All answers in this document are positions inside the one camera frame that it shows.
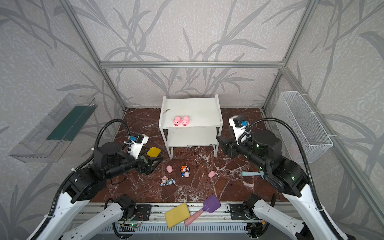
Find pink pig toy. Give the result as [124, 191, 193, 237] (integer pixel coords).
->
[182, 116, 190, 126]
[166, 165, 174, 173]
[174, 116, 182, 127]
[208, 171, 218, 179]

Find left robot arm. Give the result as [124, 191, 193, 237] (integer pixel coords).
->
[29, 119, 164, 240]

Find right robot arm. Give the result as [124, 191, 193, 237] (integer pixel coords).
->
[217, 116, 355, 240]

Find white two-tier shelf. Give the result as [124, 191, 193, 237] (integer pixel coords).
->
[159, 95, 223, 160]

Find yellow toy shovel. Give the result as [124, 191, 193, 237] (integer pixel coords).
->
[147, 147, 161, 158]

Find pink hooded Doraemon figure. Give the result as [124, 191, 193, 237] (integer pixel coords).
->
[160, 176, 169, 187]

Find light blue toy shovel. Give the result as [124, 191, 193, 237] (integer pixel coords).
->
[241, 171, 264, 178]

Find yellow sponge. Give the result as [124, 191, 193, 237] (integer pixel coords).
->
[165, 203, 191, 229]

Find purple pink toy shovel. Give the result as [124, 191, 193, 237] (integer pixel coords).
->
[185, 195, 221, 227]

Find green circuit board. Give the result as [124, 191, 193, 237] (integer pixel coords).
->
[121, 223, 142, 232]

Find pink toy in basket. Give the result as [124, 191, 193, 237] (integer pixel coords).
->
[288, 143, 302, 161]

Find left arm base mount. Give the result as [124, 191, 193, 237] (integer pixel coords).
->
[114, 195, 152, 222]

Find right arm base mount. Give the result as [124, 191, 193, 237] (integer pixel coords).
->
[227, 194, 261, 221]

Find white wire mesh basket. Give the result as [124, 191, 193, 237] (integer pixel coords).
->
[272, 91, 333, 163]

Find clear plastic wall bin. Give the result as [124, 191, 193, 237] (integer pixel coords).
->
[9, 94, 98, 163]

